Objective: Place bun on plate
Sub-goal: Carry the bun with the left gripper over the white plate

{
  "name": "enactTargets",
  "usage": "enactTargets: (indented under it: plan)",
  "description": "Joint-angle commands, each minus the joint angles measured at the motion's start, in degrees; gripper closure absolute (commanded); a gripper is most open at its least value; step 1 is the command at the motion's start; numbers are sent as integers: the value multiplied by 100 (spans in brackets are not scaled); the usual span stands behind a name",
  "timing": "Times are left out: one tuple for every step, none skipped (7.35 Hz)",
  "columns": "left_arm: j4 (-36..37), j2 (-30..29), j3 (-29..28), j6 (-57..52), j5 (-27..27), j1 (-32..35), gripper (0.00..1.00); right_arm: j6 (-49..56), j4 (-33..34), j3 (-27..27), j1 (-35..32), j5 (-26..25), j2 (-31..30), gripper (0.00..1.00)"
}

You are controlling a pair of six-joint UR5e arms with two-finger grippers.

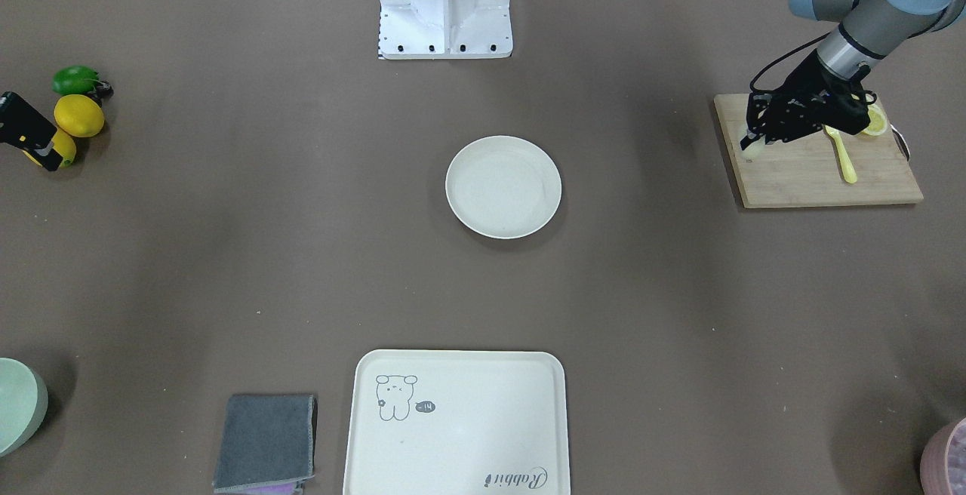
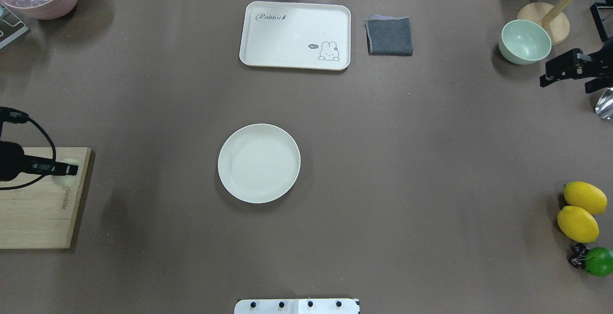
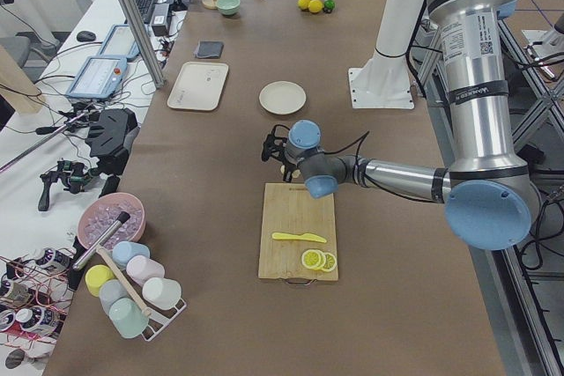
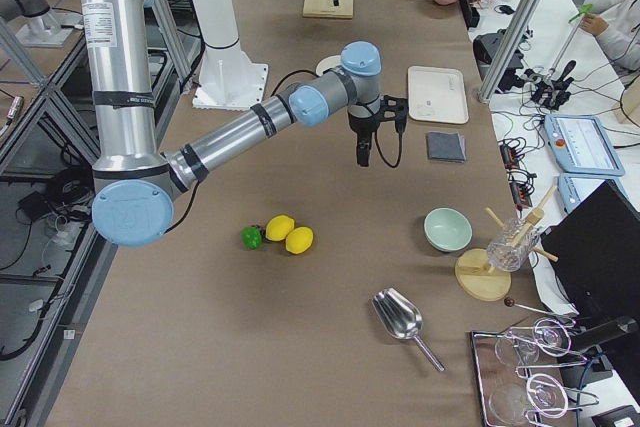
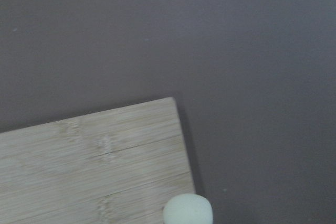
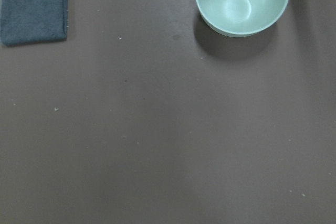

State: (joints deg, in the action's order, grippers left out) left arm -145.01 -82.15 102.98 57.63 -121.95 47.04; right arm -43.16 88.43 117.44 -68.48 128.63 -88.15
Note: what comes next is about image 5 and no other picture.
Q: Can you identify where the white steamed bun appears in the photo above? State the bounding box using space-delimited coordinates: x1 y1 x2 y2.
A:
162 194 213 224

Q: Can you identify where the wooden cutting board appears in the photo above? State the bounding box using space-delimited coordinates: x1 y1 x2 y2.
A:
1 98 194 223

